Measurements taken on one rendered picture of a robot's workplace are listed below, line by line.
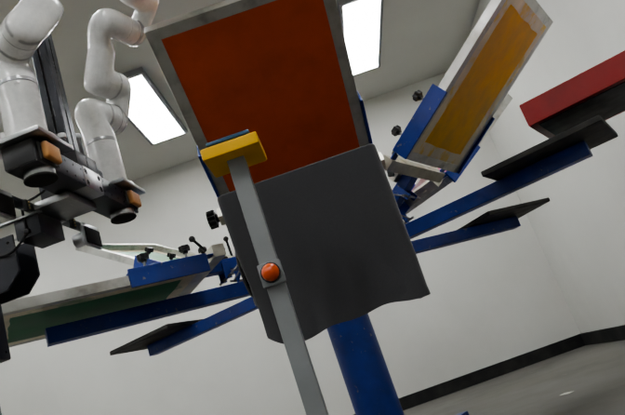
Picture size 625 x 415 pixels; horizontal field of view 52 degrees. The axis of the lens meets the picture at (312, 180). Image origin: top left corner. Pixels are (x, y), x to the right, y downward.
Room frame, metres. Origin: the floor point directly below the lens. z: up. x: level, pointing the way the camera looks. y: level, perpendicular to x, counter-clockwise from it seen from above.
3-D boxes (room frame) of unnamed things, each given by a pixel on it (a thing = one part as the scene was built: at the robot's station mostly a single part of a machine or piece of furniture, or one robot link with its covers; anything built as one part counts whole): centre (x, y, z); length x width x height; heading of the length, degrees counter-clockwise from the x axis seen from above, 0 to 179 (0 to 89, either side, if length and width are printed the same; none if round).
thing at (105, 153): (1.80, 0.59, 1.21); 0.16 x 0.13 x 0.15; 87
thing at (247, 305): (3.31, 0.65, 0.91); 1.34 x 0.41 x 0.08; 61
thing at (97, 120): (1.81, 0.57, 1.37); 0.13 x 0.10 x 0.16; 158
